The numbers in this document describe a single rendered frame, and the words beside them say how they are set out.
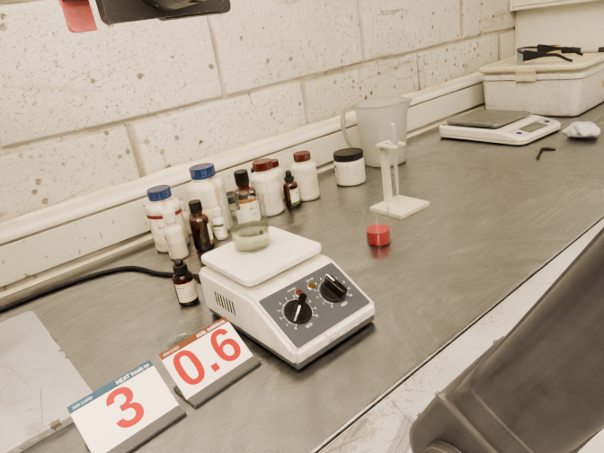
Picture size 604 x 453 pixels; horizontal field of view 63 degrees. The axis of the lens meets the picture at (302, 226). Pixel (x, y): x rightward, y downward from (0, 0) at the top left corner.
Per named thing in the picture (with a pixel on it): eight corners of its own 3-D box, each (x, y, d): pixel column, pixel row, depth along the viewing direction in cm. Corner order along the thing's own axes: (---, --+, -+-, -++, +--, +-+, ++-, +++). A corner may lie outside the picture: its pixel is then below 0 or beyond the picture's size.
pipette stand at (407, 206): (430, 205, 94) (426, 138, 89) (401, 219, 89) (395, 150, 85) (398, 198, 100) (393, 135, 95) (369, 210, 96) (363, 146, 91)
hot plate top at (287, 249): (325, 250, 64) (324, 244, 63) (249, 288, 57) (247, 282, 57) (270, 230, 73) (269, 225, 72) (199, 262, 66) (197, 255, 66)
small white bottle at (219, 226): (219, 235, 95) (212, 206, 93) (230, 235, 94) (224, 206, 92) (214, 241, 93) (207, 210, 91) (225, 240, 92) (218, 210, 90)
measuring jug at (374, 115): (336, 170, 124) (329, 110, 118) (352, 155, 134) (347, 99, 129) (410, 169, 116) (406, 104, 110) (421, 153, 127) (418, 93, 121)
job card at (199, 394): (262, 363, 57) (254, 333, 55) (195, 408, 52) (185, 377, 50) (230, 344, 61) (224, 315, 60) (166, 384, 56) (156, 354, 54)
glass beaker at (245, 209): (225, 253, 66) (212, 197, 63) (253, 238, 70) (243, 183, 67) (257, 262, 62) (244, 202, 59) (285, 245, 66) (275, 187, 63)
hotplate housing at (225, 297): (378, 321, 61) (372, 263, 58) (297, 375, 54) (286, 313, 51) (271, 271, 78) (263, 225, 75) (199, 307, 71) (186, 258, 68)
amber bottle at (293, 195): (283, 208, 104) (278, 172, 101) (289, 202, 106) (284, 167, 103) (297, 208, 103) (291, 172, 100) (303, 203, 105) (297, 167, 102)
